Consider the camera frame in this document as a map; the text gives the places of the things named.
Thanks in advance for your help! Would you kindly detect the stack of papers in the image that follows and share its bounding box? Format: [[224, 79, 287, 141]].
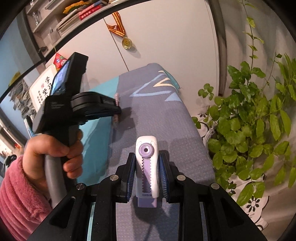
[[9, 80, 36, 119]]

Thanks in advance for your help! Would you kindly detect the grey bookshelf with books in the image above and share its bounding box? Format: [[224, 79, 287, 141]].
[[16, 1, 143, 65]]

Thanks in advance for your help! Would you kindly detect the blue grey desk mat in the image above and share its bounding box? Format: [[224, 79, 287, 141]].
[[78, 63, 215, 240]]

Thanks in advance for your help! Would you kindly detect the gold medal with ribbon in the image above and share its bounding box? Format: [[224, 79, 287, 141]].
[[106, 11, 133, 50]]

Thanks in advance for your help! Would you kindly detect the white purple correction tape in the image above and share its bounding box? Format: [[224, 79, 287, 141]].
[[135, 136, 159, 208]]

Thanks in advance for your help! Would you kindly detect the green potted plant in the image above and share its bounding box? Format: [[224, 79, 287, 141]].
[[198, 1, 295, 206]]

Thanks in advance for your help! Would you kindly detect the left hand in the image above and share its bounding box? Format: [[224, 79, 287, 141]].
[[22, 130, 83, 195]]

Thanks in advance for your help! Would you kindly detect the red hanging ornament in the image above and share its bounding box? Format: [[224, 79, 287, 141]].
[[53, 53, 67, 71]]

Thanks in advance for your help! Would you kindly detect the pink patterned pen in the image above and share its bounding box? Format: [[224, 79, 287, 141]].
[[113, 93, 121, 130]]

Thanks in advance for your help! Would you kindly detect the pink fleece sleeve forearm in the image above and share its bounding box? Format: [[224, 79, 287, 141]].
[[1, 156, 52, 240]]

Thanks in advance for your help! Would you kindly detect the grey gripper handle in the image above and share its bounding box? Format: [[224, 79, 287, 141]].
[[44, 126, 79, 208]]

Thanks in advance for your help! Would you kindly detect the framed calligraphy sign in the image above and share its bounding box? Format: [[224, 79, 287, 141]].
[[29, 64, 57, 112]]

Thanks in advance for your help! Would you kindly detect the white flower pot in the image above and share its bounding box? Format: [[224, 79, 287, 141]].
[[198, 114, 270, 231]]

